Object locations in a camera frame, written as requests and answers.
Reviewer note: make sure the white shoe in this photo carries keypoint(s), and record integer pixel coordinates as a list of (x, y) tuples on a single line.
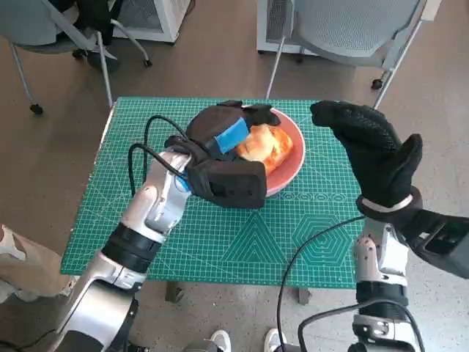
[(275, 341), (220, 341)]

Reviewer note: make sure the black table bracket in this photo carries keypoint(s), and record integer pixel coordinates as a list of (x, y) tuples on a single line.
[(304, 297), (173, 292)]

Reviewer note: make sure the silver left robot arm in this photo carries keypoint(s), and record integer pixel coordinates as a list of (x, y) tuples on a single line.
[(157, 205)]

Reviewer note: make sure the black garment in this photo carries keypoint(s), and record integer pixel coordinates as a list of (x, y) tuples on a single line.
[(99, 14)]

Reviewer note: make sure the pink bowl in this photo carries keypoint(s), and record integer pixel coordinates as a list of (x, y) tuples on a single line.
[(293, 165)]

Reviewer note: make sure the round toy bread bun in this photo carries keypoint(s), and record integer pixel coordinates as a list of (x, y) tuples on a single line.
[(258, 143)]

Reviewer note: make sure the green cutting mat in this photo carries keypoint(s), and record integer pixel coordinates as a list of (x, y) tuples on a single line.
[(220, 234)]

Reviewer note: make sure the long striped toy bread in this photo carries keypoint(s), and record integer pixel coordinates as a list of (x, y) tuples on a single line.
[(282, 146)]

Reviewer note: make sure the person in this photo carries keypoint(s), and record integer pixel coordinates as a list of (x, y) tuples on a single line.
[(29, 271)]

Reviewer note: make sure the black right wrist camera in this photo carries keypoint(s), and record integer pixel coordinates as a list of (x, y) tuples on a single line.
[(450, 242)]

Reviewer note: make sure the bare left robot hand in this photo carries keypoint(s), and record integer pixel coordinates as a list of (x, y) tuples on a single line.
[(209, 126)]

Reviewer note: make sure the teal-grey seat chair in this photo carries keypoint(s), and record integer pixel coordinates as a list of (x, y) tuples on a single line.
[(25, 25)]

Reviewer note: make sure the gloved right robot hand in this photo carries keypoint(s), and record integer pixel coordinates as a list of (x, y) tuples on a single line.
[(379, 157)]

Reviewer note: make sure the grey mesh-back chair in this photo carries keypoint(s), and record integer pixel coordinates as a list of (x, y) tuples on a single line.
[(348, 25)]

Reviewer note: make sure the white mesh-door cabinet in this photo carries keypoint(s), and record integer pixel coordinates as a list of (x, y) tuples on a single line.
[(157, 18), (273, 22)]

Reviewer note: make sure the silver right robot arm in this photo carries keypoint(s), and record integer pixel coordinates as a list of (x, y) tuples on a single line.
[(381, 256)]

